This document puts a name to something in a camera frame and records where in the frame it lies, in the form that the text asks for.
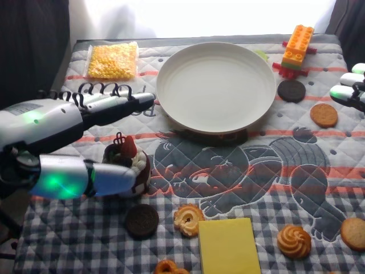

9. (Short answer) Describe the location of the yellow foam block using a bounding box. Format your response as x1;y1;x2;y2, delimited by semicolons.
198;217;262;274

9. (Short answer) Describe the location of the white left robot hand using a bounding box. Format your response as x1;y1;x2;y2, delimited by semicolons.
0;90;157;200

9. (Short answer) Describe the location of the white round plate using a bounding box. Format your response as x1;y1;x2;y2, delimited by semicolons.
156;42;277;134

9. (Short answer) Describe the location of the dark chocolate sandwich cookie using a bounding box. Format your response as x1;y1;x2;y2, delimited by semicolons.
277;79;306;103
125;204;160;240

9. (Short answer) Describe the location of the pretzel shaped butter cookie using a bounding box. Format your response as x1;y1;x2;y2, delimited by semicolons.
153;259;190;274

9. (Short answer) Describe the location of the dark curtain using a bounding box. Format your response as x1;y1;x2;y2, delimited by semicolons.
0;0;71;109
325;0;365;72

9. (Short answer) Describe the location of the green round disc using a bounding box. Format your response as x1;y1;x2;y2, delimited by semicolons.
253;50;270;62

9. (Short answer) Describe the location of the grey quilt with bear print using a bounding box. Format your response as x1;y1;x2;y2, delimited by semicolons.
14;35;365;274

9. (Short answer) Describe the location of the orange and green brick stack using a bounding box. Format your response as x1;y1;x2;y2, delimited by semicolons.
281;25;314;71

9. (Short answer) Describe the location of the tan round sandwich cookie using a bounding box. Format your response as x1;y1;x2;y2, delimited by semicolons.
340;217;365;252
310;103;339;128

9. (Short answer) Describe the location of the swirl butter cookie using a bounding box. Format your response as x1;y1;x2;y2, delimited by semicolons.
277;224;312;259
173;203;206;237

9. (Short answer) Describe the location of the toy chocolate cream cake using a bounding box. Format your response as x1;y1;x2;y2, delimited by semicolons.
102;132;152;200

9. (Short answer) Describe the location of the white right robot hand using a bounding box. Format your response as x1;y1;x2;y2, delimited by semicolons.
329;63;365;112

